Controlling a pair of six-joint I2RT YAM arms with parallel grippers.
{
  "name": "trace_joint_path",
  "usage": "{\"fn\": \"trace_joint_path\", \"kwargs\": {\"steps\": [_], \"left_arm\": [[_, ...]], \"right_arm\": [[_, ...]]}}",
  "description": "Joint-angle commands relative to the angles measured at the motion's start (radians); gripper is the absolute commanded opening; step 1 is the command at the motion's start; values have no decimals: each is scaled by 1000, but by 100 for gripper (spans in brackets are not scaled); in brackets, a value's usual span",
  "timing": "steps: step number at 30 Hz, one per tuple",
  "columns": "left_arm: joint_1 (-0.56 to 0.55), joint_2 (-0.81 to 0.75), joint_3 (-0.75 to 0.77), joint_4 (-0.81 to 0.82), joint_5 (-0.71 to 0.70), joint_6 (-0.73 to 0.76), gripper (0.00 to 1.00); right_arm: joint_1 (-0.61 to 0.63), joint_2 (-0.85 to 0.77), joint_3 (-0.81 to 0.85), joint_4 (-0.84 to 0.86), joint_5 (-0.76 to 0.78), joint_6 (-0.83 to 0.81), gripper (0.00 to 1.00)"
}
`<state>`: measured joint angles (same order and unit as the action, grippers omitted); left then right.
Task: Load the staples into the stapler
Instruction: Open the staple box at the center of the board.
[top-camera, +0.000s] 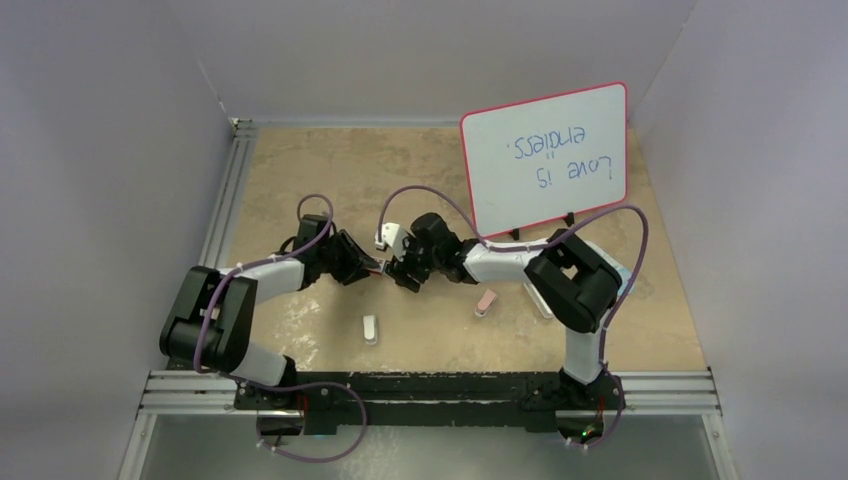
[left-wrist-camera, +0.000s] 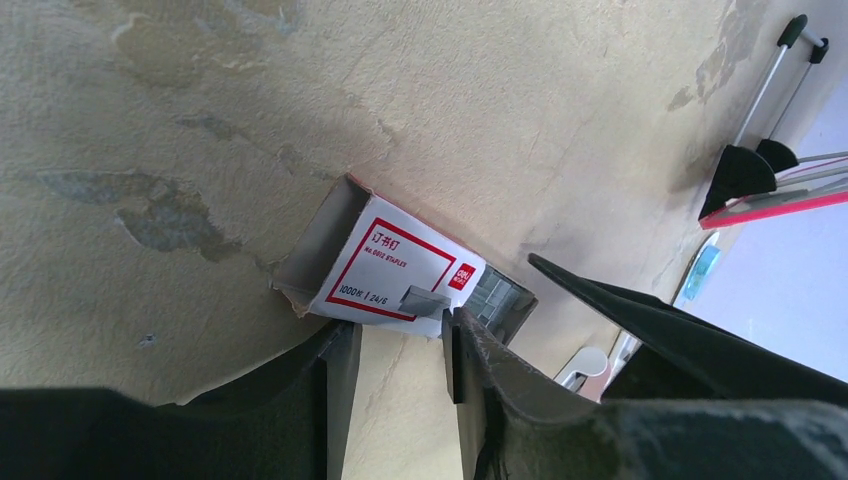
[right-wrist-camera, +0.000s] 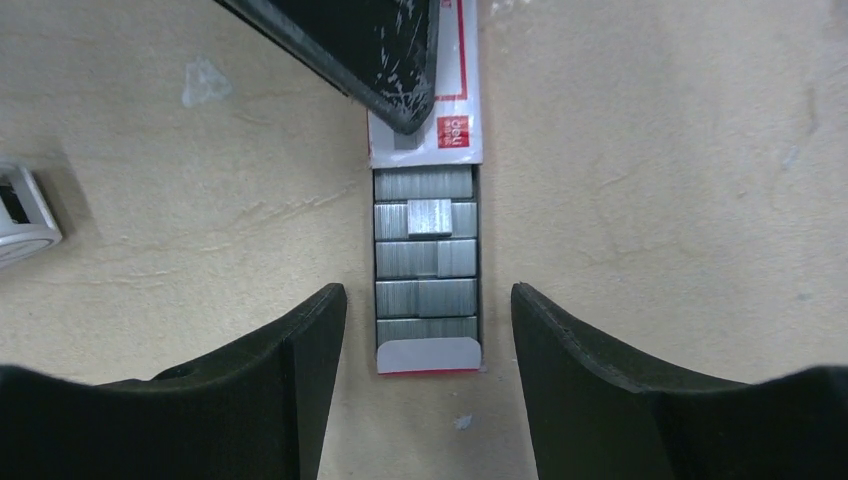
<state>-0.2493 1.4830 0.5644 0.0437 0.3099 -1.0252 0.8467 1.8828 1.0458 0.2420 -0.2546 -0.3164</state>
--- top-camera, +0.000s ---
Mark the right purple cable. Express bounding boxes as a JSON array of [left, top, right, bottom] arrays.
[[376, 184, 651, 452]]

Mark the red-framed whiteboard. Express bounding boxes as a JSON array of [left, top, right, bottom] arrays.
[[459, 82, 628, 237]]

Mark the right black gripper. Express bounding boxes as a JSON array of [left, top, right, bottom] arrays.
[[386, 232, 442, 293]]

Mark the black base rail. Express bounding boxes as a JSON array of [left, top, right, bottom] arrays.
[[234, 371, 626, 437]]

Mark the red staple box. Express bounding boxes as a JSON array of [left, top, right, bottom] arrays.
[[368, 258, 388, 275]]

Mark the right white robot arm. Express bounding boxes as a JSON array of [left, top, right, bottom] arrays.
[[375, 212, 624, 407]]

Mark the aluminium frame rail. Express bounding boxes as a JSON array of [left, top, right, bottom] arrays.
[[199, 118, 259, 268]]

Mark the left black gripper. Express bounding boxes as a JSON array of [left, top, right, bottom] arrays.
[[316, 230, 376, 284]]

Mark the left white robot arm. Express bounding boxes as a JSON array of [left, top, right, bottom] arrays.
[[159, 214, 380, 409]]

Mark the pink and white stapler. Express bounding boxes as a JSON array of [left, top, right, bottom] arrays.
[[474, 289, 498, 317]]

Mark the blue patterned oval case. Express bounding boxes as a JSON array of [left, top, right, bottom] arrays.
[[590, 242, 632, 297]]

